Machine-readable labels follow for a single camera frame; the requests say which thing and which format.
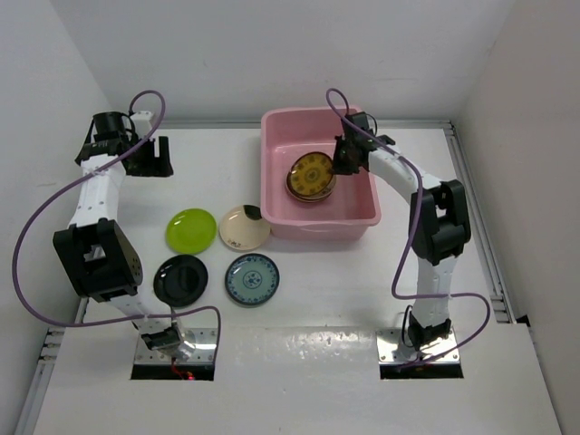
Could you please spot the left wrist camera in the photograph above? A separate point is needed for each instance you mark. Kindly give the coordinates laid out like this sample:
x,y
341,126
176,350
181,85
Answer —
x,y
142,122

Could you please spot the blue floral plate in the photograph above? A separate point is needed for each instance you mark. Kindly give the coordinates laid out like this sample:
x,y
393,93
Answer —
x,y
252,279

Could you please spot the black glossy plate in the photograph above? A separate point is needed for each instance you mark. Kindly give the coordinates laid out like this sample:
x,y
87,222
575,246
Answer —
x,y
318,197

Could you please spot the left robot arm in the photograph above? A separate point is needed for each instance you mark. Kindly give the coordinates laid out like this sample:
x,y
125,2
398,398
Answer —
x,y
98,258

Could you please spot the cream plate with black patch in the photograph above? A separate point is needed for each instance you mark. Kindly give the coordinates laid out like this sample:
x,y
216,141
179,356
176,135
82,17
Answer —
x,y
243,228

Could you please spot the pink plastic bin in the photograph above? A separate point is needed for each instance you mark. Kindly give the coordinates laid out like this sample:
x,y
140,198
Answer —
x,y
352,207

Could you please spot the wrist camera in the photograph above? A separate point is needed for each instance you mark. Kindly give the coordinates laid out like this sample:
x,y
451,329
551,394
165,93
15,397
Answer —
x,y
142,122
354,123

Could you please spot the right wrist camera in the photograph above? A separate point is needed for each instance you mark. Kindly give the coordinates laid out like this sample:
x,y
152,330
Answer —
x,y
354,123

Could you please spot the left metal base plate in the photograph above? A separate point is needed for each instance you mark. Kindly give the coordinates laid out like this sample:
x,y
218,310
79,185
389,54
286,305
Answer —
x,y
194,347

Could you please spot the metal base plate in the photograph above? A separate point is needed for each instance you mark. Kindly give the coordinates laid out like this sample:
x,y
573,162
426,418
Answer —
x,y
392,352
194,347

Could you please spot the lime green plate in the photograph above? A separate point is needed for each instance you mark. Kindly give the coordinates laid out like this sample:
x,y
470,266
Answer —
x,y
191,231

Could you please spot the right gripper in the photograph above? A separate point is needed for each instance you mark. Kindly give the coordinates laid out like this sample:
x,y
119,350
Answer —
x,y
339,168

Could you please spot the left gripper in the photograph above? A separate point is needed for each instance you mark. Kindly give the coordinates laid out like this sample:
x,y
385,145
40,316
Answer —
x,y
157,167

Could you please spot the yellow patterned plate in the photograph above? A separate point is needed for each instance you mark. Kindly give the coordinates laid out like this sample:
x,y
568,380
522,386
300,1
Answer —
x,y
311,173

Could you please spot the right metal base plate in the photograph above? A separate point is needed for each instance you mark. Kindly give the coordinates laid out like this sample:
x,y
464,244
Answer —
x,y
392,352

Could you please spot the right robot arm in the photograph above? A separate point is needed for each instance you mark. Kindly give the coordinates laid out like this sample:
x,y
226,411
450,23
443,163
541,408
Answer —
x,y
438,231

